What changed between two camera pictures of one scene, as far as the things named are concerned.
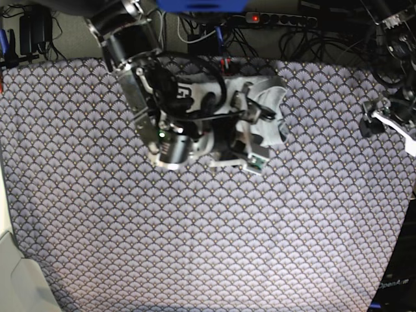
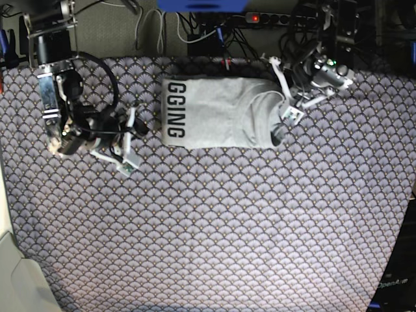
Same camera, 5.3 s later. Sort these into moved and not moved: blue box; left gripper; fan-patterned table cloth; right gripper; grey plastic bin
Moved: left gripper; right gripper
Not moved: blue box; grey plastic bin; fan-patterned table cloth
